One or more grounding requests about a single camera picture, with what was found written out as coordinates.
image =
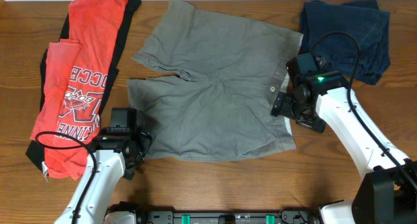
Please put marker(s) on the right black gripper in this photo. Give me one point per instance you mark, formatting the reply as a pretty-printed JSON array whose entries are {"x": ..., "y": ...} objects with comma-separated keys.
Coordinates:
[{"x": 283, "y": 103}]

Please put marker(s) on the grey shorts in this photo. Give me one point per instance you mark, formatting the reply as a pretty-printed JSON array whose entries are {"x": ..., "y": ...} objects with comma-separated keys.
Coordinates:
[{"x": 219, "y": 77}]

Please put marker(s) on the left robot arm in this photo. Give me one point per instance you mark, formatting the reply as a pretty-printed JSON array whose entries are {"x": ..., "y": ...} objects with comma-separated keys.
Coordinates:
[{"x": 115, "y": 153}]

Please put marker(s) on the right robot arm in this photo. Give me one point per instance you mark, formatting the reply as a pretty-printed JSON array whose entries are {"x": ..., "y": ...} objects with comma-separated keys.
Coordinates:
[{"x": 387, "y": 193}]

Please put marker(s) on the folded navy blue garment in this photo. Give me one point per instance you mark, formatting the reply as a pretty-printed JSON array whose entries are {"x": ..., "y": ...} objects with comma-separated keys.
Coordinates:
[{"x": 334, "y": 31}]

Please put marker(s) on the red soccer t-shirt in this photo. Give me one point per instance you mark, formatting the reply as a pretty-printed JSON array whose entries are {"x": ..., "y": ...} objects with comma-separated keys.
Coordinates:
[{"x": 77, "y": 75}]

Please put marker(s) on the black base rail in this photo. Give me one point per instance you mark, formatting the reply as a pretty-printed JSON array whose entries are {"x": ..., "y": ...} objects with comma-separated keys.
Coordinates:
[{"x": 167, "y": 217}]

